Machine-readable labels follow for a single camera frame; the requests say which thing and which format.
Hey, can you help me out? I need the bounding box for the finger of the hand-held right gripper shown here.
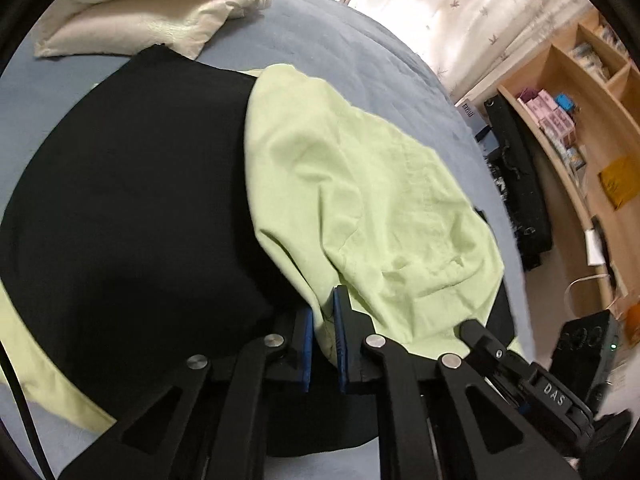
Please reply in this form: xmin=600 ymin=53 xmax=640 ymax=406
xmin=459 ymin=319 xmax=597 ymax=442

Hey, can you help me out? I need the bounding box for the white cable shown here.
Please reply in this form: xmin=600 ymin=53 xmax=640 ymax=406
xmin=564 ymin=271 xmax=617 ymax=322

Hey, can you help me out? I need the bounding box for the stack of pink boxes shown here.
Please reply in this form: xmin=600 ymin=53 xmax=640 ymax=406
xmin=517 ymin=89 xmax=577 ymax=147

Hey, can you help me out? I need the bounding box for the cream duvet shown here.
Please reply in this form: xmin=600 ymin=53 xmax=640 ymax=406
xmin=32 ymin=0 xmax=274 ymax=61

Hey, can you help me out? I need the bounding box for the blue bed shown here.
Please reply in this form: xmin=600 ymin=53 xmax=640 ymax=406
xmin=0 ymin=0 xmax=532 ymax=480

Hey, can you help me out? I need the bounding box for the green and black hooded jacket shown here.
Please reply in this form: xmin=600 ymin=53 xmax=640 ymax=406
xmin=0 ymin=45 xmax=526 ymax=459

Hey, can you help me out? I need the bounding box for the white printed box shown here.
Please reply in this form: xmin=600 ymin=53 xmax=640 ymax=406
xmin=460 ymin=100 xmax=489 ymax=132

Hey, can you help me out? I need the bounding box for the white adapter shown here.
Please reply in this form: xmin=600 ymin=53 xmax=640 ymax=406
xmin=584 ymin=229 xmax=607 ymax=267

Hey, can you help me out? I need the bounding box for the white patterned curtain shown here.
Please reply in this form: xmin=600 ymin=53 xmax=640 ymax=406
xmin=320 ymin=0 xmax=599 ymax=107

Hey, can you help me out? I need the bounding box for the yellow envelope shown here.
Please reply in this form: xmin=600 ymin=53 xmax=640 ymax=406
xmin=599 ymin=155 xmax=640 ymax=212

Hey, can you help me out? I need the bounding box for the black device with green light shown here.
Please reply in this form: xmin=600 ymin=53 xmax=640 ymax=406
xmin=554 ymin=310 xmax=622 ymax=411

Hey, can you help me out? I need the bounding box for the black long bag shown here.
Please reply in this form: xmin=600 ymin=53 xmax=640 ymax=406
xmin=482 ymin=95 xmax=554 ymax=272

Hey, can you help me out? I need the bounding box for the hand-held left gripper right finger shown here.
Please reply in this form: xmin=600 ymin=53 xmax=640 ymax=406
xmin=332 ymin=285 xmax=581 ymax=480

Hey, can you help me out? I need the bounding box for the wooden shelf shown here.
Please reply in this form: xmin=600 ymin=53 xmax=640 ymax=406
xmin=497 ymin=10 xmax=640 ymax=322

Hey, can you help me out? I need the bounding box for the black cable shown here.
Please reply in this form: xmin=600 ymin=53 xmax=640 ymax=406
xmin=0 ymin=340 xmax=52 ymax=480

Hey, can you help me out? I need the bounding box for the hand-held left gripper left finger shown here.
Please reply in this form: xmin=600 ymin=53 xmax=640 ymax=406
xmin=57 ymin=307 xmax=316 ymax=480

